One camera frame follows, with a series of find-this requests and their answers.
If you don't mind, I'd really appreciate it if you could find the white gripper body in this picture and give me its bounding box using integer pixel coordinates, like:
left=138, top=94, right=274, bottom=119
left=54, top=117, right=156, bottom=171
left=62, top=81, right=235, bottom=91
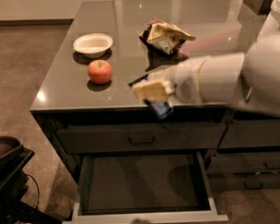
left=169, top=57, right=206, bottom=105

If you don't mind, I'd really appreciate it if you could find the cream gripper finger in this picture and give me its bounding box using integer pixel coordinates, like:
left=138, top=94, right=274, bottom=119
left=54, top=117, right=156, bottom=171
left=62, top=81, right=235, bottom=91
left=131, top=71, right=175, bottom=102

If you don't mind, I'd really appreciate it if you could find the blue rxbar wrapper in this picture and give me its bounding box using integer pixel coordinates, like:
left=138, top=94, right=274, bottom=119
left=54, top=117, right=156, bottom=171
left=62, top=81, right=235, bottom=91
left=146, top=100, right=173, bottom=120

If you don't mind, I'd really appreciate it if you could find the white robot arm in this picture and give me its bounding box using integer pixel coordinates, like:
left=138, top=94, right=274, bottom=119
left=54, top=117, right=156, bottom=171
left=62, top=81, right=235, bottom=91
left=131, top=32, right=280, bottom=116

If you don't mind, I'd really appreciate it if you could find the right top drawer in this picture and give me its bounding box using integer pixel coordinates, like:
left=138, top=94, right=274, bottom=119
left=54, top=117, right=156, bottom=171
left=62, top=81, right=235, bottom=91
left=219, top=119, right=280, bottom=148

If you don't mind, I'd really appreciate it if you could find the right middle drawer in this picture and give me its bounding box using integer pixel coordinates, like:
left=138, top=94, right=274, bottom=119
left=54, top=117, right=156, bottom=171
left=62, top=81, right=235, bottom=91
left=206, top=151, right=280, bottom=175

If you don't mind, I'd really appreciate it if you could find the closed top drawer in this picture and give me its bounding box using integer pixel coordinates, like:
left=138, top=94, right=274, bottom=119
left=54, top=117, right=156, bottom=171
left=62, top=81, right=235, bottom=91
left=57, top=122, right=227, bottom=154

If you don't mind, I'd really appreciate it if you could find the right bottom drawer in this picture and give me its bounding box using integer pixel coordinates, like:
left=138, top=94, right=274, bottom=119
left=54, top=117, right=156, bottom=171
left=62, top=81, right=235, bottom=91
left=209, top=173, right=280, bottom=192

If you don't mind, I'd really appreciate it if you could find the open middle drawer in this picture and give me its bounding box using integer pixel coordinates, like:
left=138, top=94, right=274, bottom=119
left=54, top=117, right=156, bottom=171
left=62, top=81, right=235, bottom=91
left=63, top=152, right=228, bottom=224

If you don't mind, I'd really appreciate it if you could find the crumpled chip bag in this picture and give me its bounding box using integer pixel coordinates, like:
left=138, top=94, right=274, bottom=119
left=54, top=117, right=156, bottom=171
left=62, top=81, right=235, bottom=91
left=139, top=18, right=196, bottom=54

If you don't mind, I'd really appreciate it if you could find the red apple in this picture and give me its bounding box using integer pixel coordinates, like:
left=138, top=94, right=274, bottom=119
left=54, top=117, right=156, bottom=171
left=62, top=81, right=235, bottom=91
left=87, top=60, right=112, bottom=85

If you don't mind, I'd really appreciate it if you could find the white paper bowl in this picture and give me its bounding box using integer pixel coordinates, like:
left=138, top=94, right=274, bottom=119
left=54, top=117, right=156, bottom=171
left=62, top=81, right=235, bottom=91
left=73, top=33, right=112, bottom=58

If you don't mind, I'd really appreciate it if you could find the dark box on counter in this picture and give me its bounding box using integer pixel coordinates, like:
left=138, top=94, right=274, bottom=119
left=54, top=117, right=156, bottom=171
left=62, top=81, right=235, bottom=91
left=243, top=0, right=273, bottom=16

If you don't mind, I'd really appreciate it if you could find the white plastic jar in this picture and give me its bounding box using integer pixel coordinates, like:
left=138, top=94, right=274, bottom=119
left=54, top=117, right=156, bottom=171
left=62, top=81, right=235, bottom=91
left=255, top=0, right=280, bottom=41

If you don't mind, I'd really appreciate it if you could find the black cart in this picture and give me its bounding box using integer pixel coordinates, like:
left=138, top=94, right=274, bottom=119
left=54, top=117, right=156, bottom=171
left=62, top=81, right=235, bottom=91
left=0, top=136, right=62, bottom=224

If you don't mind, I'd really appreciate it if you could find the dark top drawer handle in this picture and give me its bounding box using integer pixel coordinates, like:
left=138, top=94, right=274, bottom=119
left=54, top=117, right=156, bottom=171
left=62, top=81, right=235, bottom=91
left=128, top=136, right=156, bottom=147

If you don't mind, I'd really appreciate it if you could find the black cable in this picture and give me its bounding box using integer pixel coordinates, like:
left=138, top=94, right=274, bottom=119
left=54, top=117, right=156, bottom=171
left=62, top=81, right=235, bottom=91
left=24, top=171, right=42, bottom=210

